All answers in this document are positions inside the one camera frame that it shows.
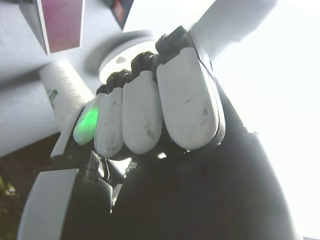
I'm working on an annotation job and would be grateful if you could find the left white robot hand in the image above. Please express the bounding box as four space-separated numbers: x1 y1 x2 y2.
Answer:
17 24 301 240

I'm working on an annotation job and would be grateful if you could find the white lidded coffee cup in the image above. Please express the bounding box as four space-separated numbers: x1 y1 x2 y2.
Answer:
38 61 97 137

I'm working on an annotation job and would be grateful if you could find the small maroon box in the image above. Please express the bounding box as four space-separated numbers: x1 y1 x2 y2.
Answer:
18 0 86 55

